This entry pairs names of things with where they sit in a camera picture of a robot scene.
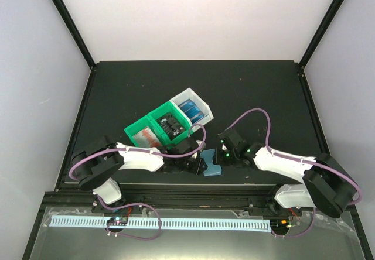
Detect white slotted cable duct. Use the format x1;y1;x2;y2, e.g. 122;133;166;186
49;215;271;232

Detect green bin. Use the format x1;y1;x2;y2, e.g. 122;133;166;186
148;101;192;146
124;115;162;148

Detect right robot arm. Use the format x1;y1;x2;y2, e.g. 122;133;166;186
214;128;357;218

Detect red white cards stack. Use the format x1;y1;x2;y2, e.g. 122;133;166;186
132;126;162;148

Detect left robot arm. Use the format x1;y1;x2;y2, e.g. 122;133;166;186
69;136;205;213

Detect white bin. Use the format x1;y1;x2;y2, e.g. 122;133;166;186
170;88;214;125

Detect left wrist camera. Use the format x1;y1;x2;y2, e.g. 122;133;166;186
192;140;206;159

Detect black aluminium frame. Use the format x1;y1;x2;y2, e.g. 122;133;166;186
22;0;375;260

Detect blue card holder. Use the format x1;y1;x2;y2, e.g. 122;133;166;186
200;149;222;177

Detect black vip cards stack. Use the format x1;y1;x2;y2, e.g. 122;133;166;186
156;112;185;140

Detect small circuit board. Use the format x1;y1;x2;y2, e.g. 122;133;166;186
107;217;128;226

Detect green front bin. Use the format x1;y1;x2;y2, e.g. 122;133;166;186
124;115;162;148

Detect blue cards stack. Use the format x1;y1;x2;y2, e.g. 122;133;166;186
178;99;206;124

